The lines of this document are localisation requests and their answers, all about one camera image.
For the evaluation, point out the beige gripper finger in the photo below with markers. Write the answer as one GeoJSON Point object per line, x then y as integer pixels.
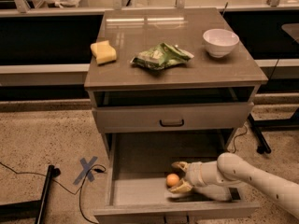
{"type": "Point", "coordinates": [183, 186]}
{"type": "Point", "coordinates": [180, 165]}

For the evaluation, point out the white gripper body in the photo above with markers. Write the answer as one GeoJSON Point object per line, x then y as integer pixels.
{"type": "Point", "coordinates": [194, 173]}

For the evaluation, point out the white bowl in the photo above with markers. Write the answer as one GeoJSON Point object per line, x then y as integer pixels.
{"type": "Point", "coordinates": [219, 42]}

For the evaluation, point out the open grey middle drawer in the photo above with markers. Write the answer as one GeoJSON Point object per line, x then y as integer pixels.
{"type": "Point", "coordinates": [136, 190]}

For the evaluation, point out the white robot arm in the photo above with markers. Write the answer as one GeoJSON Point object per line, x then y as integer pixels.
{"type": "Point", "coordinates": [228, 170]}

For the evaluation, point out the orange fruit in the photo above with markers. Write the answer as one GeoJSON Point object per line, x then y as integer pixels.
{"type": "Point", "coordinates": [172, 180]}

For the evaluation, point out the black stand leg left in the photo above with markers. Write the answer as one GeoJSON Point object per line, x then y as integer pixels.
{"type": "Point", "coordinates": [31, 209]}

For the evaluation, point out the blue tape cross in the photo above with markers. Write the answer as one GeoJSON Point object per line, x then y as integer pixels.
{"type": "Point", "coordinates": [86, 166]}

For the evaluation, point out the closed grey top drawer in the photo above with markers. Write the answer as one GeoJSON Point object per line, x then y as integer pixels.
{"type": "Point", "coordinates": [160, 118]}

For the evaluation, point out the black stand leg right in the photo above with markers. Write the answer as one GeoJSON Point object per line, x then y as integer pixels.
{"type": "Point", "coordinates": [262, 144]}

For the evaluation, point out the green chip bag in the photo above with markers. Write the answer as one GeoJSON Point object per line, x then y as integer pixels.
{"type": "Point", "coordinates": [162, 56]}

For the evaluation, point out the black stand leg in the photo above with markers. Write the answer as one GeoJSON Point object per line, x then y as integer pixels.
{"type": "Point", "coordinates": [262, 144]}
{"type": "Point", "coordinates": [31, 209]}

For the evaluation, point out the yellow sponge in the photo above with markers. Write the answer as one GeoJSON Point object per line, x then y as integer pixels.
{"type": "Point", "coordinates": [103, 52]}

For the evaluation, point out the grey drawer cabinet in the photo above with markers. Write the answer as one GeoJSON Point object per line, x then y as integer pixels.
{"type": "Point", "coordinates": [234, 78]}

